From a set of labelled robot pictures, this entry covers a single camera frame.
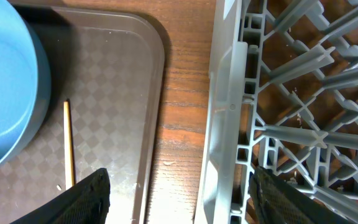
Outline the wooden chopstick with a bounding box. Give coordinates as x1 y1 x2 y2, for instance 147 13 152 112
63 100 75 190

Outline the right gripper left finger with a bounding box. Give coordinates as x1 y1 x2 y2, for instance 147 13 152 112
13 168 110 224

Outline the dark blue plate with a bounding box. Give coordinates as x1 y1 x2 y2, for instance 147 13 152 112
0 0 52 166

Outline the brown serving tray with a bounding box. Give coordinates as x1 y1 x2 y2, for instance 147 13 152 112
0 4 164 223

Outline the grey dishwasher rack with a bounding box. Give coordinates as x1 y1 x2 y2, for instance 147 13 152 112
194 1 358 223

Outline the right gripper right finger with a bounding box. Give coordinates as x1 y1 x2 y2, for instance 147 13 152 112
249 167 349 224

